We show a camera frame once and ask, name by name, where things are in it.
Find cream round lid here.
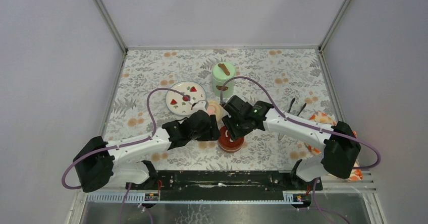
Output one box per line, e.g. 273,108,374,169
206,100,223,123

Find red round lid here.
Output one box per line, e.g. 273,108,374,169
218,126,244,142

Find steel bowl red band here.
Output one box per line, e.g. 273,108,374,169
219,141,243,153

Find green cylindrical container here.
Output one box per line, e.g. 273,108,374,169
212,74,235,99

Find white plate with food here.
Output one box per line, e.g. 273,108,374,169
166,81,206,116

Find black tongs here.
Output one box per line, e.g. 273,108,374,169
278,97,307,140

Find green lid with handle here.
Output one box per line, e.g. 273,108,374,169
211,62,236,83

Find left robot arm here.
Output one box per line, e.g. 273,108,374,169
73,110,220,193

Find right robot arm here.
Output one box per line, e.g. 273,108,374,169
221,96,361,190

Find floral table mat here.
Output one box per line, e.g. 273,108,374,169
103,49,337,171

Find orange floral cloth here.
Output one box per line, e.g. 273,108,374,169
305,111,363,181

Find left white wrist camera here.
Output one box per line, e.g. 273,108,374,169
190,100,209,114

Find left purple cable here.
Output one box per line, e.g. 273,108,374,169
61,87,204,224

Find purple cable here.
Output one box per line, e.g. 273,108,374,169
219,76,382,171
61,87,204,224

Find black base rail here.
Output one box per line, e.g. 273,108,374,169
126,171,323,193

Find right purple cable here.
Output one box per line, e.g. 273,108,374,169
219,76,382,171

